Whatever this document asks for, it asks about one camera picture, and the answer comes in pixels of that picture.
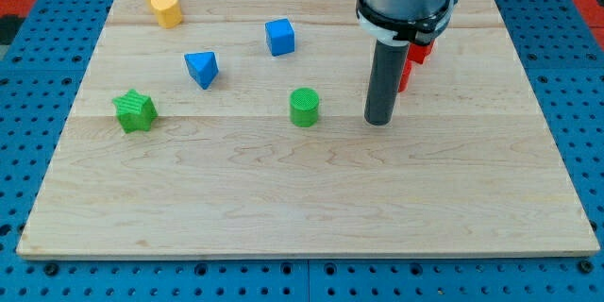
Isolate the blue triangle block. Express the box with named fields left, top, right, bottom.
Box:
left=184, top=51, right=219, bottom=90

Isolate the yellow heart block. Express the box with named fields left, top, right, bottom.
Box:
left=150, top=0, right=183, bottom=28

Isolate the red block upper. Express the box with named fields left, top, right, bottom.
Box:
left=407, top=42, right=434, bottom=64

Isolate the red block lower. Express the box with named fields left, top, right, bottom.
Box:
left=398, top=59, right=413, bottom=92

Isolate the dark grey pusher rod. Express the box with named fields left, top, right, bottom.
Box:
left=364, top=41, right=409, bottom=126

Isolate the green star block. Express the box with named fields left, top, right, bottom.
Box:
left=112, top=89, right=158, bottom=133

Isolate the red block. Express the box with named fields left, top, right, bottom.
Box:
left=398, top=59, right=413, bottom=92
left=407, top=42, right=434, bottom=64

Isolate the wooden board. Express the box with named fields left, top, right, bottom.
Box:
left=17, top=0, right=599, bottom=260

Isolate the green cylinder block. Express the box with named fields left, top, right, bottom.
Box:
left=289, top=88, right=320, bottom=127

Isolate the blue cube block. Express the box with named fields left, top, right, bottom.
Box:
left=264, top=18, right=295, bottom=57

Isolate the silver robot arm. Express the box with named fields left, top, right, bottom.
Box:
left=356, top=0, right=459, bottom=126

